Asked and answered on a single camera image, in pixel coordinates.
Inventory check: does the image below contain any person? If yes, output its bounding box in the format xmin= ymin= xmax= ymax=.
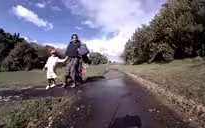
xmin=42 ymin=49 xmax=68 ymax=91
xmin=62 ymin=33 xmax=91 ymax=89

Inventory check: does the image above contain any dark asphalt path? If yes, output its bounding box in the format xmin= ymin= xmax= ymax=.
xmin=0 ymin=68 xmax=204 ymax=128

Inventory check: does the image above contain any grass bank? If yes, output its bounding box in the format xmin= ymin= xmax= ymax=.
xmin=118 ymin=57 xmax=205 ymax=125

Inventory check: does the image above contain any row of green trees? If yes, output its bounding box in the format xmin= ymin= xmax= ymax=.
xmin=122 ymin=0 xmax=205 ymax=66

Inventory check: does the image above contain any grass field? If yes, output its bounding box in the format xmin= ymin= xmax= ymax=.
xmin=0 ymin=63 xmax=111 ymax=90

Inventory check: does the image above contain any group of dark trees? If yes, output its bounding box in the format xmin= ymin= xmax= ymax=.
xmin=0 ymin=27 xmax=109 ymax=73

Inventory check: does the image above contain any grass patch with leaves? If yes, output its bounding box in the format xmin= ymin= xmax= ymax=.
xmin=0 ymin=96 xmax=74 ymax=128

